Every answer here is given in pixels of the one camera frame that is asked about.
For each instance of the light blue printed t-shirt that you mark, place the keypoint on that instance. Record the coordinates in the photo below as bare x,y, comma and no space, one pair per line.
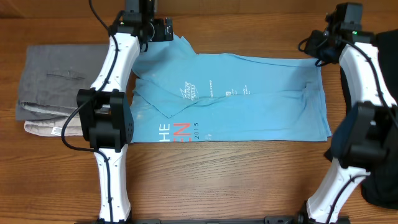
182,96

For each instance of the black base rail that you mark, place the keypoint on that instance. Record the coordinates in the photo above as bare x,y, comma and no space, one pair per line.
266,220

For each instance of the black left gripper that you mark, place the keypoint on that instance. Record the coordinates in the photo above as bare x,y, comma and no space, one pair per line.
161,33

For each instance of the folded beige trousers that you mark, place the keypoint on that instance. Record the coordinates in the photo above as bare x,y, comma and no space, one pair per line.
49,120

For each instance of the folded grey trousers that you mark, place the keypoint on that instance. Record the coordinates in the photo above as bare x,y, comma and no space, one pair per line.
52,76

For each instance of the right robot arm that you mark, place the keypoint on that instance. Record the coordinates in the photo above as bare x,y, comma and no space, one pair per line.
325,204

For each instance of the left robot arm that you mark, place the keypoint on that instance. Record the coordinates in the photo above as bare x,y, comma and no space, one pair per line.
104,110

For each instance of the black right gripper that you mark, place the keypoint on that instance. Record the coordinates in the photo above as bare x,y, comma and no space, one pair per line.
310,48

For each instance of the black garment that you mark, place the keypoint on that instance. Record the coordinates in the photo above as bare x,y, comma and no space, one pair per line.
367,137

